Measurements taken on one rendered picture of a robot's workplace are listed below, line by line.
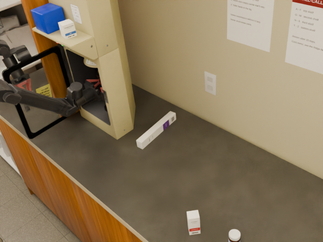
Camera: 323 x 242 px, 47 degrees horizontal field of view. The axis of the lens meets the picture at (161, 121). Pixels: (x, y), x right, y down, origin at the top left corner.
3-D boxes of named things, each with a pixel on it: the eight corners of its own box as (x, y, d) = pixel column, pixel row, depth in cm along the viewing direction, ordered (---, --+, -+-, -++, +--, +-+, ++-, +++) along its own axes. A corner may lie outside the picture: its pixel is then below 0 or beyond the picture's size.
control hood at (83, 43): (58, 39, 181) (53, 19, 175) (99, 57, 161) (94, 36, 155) (37, 48, 175) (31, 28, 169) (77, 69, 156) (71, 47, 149)
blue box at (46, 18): (55, 21, 172) (50, 2, 167) (67, 26, 166) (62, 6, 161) (36, 29, 167) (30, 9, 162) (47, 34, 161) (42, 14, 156)
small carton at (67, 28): (72, 31, 161) (68, 18, 157) (77, 35, 158) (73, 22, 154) (61, 35, 159) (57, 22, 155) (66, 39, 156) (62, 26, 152)
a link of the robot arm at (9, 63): (0, 57, 179) (0, 57, 174) (14, 51, 181) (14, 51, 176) (8, 70, 181) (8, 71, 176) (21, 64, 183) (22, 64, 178)
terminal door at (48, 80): (78, 111, 205) (58, 44, 180) (29, 140, 189) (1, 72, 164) (77, 110, 205) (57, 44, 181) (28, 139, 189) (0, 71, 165)
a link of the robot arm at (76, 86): (56, 106, 179) (67, 116, 175) (53, 90, 170) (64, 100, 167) (76, 94, 185) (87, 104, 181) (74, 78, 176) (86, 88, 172)
